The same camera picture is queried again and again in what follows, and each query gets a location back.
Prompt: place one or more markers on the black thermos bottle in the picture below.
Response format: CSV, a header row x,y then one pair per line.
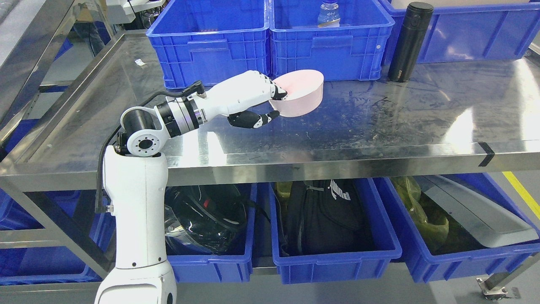
x,y
413,30

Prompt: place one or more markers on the blue bin with backpack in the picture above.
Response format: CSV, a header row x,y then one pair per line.
x,y
340,266

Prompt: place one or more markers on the pink ikea bowl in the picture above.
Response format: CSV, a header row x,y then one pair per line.
x,y
305,92

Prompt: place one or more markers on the blue crate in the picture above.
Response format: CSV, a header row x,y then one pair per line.
x,y
480,32
352,51
211,40

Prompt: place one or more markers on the blue bin with helmet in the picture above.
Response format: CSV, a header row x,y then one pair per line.
x,y
231,267

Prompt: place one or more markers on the blue crate top right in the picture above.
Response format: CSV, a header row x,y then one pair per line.
x,y
480,32

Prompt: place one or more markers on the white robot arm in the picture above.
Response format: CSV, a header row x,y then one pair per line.
x,y
134,175

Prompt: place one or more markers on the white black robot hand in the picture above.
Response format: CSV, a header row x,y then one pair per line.
x,y
234,96

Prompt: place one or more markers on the black backpack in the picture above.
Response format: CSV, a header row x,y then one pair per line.
x,y
323,217

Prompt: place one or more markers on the yellow plastic bag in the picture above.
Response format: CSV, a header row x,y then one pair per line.
x,y
430,220

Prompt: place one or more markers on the blue crate top left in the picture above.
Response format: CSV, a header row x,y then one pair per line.
x,y
211,40

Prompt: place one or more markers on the black helmet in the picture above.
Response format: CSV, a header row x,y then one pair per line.
x,y
206,219

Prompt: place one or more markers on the grey plastic panel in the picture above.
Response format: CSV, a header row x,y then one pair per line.
x,y
489,223

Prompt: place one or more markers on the blue crate top middle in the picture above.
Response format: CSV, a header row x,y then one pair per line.
x,y
352,51

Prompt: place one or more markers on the clear water bottle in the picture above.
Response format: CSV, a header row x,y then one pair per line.
x,y
329,15

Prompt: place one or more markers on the blue bin with grey panel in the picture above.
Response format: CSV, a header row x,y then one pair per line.
x,y
425,267

